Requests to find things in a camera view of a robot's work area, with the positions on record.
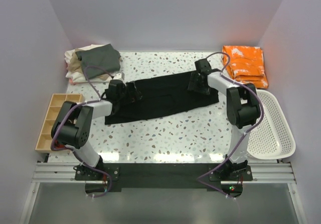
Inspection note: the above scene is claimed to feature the beige folded t-shirt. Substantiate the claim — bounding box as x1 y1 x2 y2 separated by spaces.
66 48 111 81

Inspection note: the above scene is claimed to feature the aluminium rail frame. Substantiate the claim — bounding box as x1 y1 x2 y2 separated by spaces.
19 162 308 223

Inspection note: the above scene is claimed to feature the white plastic basket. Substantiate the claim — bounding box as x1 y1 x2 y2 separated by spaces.
247 89 296 160

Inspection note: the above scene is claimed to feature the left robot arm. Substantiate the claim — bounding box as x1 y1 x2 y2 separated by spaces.
51 80 142 180

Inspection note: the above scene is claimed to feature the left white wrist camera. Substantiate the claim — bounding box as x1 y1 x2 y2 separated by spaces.
113 72 125 81

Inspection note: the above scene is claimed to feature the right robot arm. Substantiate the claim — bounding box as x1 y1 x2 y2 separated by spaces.
188 59 264 180

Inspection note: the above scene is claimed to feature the dark grey folded t-shirt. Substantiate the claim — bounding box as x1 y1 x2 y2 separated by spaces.
76 44 121 79

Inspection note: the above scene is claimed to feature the wooden compartment tray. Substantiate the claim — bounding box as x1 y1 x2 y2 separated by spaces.
35 93 85 154

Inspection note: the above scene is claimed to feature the orange white folded t-shirt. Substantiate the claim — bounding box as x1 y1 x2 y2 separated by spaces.
222 45 269 89

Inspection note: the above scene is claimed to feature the black t-shirt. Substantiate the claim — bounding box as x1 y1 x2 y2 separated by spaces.
105 71 219 125

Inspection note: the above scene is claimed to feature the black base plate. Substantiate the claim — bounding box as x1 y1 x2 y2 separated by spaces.
73 162 253 197

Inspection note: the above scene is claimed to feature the pink folded garment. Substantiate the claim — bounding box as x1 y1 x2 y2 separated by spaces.
69 79 79 85

